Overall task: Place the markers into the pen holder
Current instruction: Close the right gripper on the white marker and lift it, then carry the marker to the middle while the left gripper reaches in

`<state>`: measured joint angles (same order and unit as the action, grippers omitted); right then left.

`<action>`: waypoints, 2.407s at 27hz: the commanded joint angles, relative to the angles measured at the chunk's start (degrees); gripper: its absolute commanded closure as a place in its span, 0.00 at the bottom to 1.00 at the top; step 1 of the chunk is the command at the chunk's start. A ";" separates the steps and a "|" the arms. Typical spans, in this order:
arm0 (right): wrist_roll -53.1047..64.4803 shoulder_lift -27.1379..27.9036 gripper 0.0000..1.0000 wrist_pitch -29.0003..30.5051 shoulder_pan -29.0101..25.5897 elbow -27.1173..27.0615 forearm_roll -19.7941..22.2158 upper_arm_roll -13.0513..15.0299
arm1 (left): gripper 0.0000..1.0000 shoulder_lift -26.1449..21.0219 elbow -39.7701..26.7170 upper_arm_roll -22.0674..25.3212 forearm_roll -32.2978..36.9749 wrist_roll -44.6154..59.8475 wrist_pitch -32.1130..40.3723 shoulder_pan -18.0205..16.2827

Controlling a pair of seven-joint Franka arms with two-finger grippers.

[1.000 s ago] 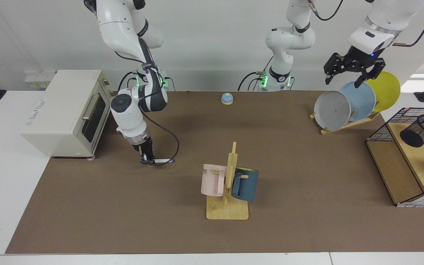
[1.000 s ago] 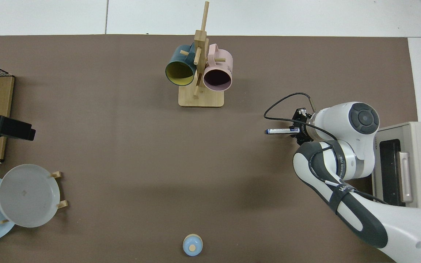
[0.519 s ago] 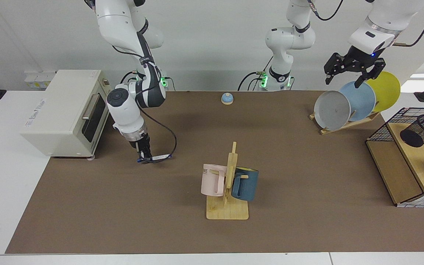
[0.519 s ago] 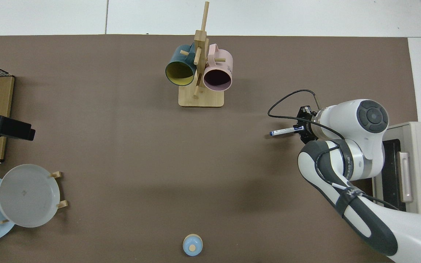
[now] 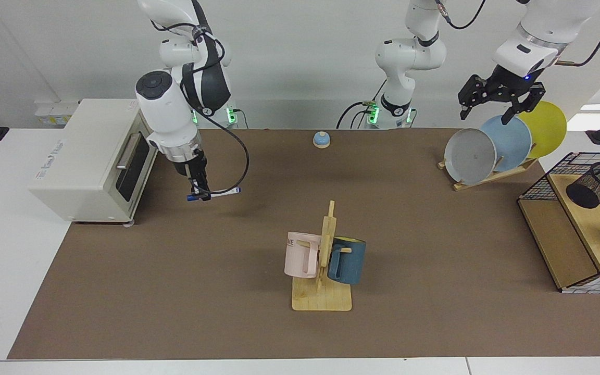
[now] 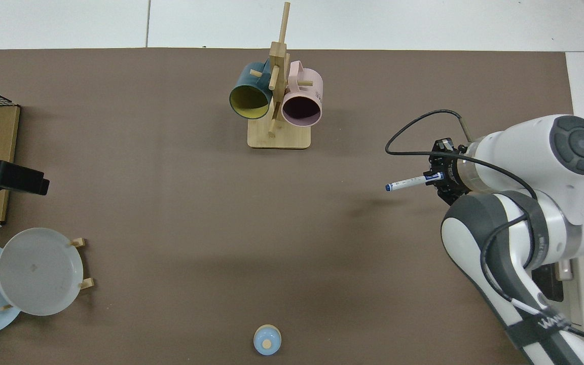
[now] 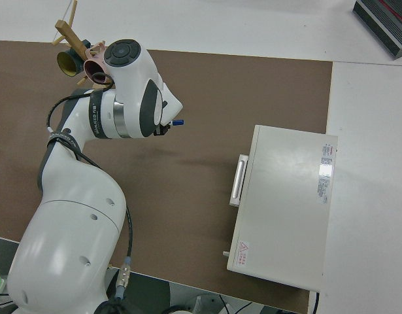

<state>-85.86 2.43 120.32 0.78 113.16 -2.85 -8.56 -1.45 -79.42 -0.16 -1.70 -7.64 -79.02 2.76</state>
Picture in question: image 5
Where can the dark blue cup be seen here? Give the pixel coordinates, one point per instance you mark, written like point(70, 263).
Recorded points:
point(352, 263)

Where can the small blue round bell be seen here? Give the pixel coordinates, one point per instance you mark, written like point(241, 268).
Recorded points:
point(321, 139)

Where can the pink cup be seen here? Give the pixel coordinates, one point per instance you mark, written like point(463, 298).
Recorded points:
point(296, 258)

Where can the brown table cloth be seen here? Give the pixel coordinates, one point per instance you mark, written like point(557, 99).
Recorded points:
point(216, 291)

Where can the wooden plate rack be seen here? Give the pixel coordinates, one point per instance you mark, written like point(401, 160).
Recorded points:
point(487, 178)

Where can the yellow plate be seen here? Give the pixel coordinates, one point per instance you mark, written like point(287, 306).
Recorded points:
point(547, 127)

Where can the blue and white marker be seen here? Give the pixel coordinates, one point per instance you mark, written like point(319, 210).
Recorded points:
point(224, 192)

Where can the white wall socket strip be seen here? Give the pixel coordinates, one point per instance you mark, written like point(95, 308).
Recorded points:
point(52, 113)

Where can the grey plate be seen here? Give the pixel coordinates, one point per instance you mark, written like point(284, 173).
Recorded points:
point(469, 156)

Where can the black mesh pen holder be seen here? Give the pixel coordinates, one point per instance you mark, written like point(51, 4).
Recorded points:
point(594, 187)

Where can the light blue plate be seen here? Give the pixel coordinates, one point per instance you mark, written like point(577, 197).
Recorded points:
point(513, 138)

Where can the wooden cup stand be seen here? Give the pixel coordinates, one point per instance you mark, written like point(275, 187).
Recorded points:
point(323, 299)

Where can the pale toaster oven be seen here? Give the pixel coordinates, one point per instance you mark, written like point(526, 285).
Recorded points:
point(81, 161)

